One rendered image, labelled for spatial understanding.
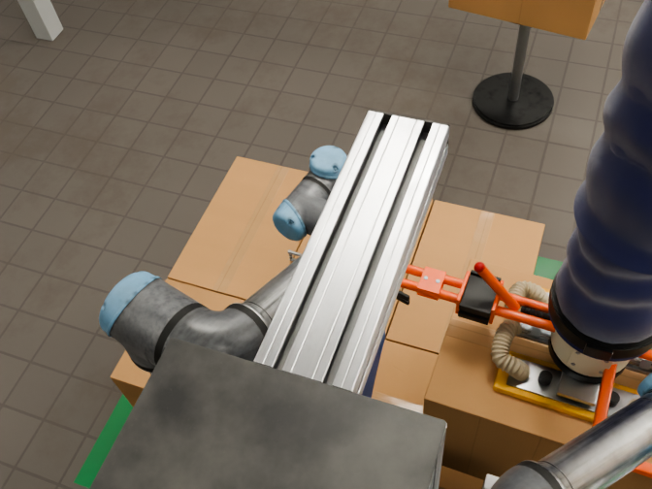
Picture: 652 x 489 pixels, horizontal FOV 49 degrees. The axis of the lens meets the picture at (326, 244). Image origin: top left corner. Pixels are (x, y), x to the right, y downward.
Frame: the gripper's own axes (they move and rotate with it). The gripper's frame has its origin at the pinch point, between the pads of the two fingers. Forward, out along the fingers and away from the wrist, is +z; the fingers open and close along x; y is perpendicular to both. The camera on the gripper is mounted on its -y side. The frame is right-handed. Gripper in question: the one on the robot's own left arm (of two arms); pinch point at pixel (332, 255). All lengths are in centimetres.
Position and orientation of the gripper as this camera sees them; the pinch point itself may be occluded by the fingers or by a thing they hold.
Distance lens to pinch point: 166.4
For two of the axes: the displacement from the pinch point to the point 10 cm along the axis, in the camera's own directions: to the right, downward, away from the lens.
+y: 9.2, 2.6, -2.8
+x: 3.7, -7.8, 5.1
